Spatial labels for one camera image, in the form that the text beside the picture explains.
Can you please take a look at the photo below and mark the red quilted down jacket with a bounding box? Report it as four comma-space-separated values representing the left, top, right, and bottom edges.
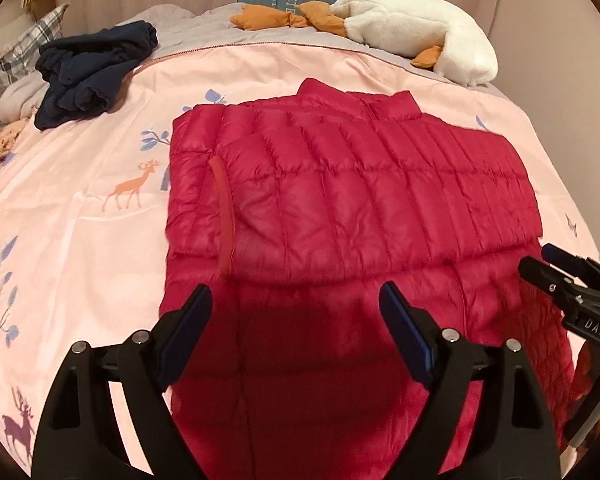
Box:
161, 79, 573, 479

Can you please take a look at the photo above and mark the beige folded garment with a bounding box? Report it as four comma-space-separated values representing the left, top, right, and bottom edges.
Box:
0, 72, 48, 124

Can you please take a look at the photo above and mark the grey plaid pillow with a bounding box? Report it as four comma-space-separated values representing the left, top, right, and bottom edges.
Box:
0, 3, 69, 131

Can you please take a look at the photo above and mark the small orange patterned cloth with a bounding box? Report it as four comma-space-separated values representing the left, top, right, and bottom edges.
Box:
0, 119, 29, 165

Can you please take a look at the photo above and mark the white fleece orange jacket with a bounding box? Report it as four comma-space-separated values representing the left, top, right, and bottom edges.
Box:
230, 0, 498, 87

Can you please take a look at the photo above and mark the person's right hand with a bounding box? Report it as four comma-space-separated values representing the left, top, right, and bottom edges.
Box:
565, 342, 600, 448

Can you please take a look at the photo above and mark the pink deer print duvet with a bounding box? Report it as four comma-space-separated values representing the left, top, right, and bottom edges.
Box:
0, 6, 597, 471

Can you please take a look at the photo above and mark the dark navy crumpled garment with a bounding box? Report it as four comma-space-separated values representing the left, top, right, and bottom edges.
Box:
34, 21, 158, 130

